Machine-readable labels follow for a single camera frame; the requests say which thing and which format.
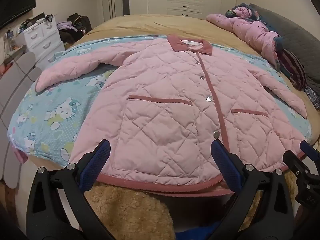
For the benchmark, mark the blue cloth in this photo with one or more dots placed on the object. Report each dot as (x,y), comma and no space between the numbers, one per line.
(195,233)

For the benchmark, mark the grey padded footboard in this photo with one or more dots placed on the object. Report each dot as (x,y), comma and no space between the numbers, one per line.
(12,105)

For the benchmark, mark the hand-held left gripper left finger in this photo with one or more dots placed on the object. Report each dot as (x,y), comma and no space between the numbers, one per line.
(96,165)

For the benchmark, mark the pink puffer jacket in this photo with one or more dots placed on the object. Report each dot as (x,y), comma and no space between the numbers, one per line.
(250,30)

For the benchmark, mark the tan fluffy cloth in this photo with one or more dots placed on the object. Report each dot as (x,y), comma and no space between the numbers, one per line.
(125,210)

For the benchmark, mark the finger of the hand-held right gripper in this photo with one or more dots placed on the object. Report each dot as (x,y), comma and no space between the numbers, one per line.
(295,161)
(310,150)

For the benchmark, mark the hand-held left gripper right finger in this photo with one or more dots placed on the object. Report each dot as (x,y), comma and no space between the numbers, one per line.
(226,166)

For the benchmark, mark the black backpack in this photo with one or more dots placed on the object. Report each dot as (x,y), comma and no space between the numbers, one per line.
(81,21)

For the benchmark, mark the tan bedspread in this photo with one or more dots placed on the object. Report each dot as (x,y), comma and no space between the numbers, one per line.
(150,25)

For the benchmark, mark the dark striped cloth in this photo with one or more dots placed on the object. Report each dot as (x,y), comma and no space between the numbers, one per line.
(295,70)

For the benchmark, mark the black television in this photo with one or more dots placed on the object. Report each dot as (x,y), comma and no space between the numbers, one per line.
(15,0)

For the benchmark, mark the white drawer cabinet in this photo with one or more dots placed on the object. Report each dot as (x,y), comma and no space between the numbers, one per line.
(40,37)

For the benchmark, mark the dark floral cloth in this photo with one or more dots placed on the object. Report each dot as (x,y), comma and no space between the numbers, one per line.
(312,96)

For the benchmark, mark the pink quilted jacket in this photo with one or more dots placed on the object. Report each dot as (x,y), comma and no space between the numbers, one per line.
(162,92)

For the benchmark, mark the dark grey quilted headboard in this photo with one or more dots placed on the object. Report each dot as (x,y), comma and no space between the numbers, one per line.
(295,35)

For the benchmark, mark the purple garment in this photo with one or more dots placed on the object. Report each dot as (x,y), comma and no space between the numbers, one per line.
(65,25)

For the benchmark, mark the blue cartoon cat blanket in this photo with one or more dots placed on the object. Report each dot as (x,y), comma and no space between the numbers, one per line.
(57,110)

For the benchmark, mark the small pink cloth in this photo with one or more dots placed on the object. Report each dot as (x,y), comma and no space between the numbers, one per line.
(20,155)

